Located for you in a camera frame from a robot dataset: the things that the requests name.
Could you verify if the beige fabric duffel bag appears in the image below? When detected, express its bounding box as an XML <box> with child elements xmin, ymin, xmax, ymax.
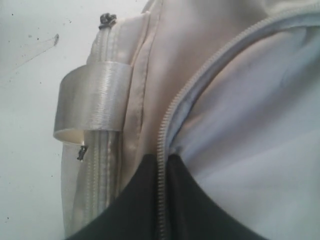
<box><xmin>53</xmin><ymin>0</ymin><xmax>320</xmax><ymax>240</ymax></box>

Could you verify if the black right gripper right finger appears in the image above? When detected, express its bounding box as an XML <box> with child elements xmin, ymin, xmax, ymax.
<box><xmin>166</xmin><ymin>154</ymin><xmax>253</xmax><ymax>240</ymax></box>

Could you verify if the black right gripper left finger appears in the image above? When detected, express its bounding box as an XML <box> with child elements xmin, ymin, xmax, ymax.
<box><xmin>68</xmin><ymin>154</ymin><xmax>157</xmax><ymax>240</ymax></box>

